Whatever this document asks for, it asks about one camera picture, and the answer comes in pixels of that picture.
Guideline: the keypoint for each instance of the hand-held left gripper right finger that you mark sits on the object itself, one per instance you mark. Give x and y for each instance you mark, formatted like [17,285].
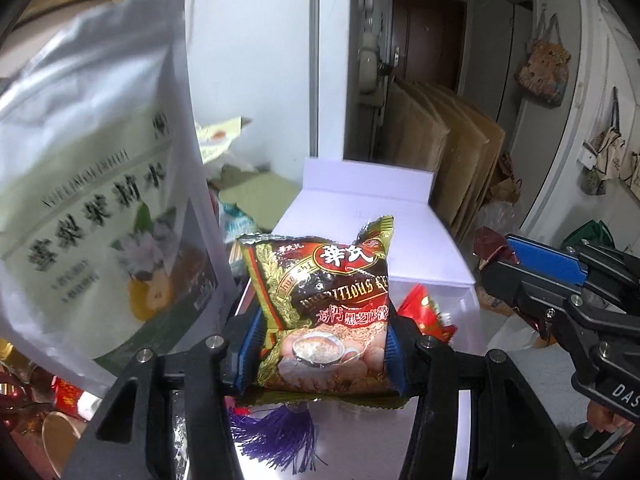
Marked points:
[395,360]

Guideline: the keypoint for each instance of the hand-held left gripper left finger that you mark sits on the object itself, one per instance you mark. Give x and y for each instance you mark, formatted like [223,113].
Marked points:
[247,355]

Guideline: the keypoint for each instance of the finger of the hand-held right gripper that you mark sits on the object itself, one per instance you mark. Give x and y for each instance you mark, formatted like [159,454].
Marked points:
[545,260]
[520,292]

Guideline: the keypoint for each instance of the dark red foil packet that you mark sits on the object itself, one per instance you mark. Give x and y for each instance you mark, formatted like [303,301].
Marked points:
[492,247]

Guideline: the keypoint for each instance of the red candy packet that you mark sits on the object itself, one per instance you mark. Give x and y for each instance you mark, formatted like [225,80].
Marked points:
[425,315]

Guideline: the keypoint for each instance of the purple tassel sachet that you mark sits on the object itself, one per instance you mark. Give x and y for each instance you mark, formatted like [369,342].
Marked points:
[280,435]

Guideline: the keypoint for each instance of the brown cereal packet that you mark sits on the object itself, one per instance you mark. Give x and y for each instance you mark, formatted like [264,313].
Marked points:
[320,300]

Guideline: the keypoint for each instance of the lavender box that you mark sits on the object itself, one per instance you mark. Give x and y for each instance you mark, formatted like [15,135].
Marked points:
[350,200]

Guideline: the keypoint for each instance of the person's right hand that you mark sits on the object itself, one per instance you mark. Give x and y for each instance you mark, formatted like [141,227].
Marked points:
[607,420]

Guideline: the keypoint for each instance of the green bag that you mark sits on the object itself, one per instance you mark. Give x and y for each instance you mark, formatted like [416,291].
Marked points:
[590,232]

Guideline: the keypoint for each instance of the clear plastic bag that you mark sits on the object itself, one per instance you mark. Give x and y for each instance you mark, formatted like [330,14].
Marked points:
[495,215]

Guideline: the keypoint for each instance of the brown paper bag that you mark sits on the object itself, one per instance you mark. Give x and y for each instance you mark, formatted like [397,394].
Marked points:
[507,185]

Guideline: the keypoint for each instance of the cream tote bag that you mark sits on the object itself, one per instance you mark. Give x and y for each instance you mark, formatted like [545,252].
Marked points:
[631,170]
[605,155]

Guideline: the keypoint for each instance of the blue white packet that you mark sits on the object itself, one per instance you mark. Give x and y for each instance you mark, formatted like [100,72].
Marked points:
[240,220]

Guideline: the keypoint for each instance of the olive paper sheet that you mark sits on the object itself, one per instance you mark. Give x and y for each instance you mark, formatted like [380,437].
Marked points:
[260,195]

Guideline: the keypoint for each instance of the patterned tote bag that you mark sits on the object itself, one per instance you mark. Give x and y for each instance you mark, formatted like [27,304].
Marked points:
[542,70]

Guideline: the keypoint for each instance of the brown mug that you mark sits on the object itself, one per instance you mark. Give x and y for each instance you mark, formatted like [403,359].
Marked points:
[60,445]

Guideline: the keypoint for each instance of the yellow white wrapper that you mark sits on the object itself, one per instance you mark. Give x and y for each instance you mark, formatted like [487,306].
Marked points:
[220,137]

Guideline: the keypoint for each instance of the silver stand-up pouch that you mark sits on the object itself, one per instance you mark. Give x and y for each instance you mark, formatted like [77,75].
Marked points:
[100,160]

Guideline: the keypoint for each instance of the dark brown door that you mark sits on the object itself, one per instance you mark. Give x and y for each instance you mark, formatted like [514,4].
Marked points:
[430,35]

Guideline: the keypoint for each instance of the white fridge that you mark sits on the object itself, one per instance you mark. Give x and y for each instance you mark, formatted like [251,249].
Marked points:
[260,60]

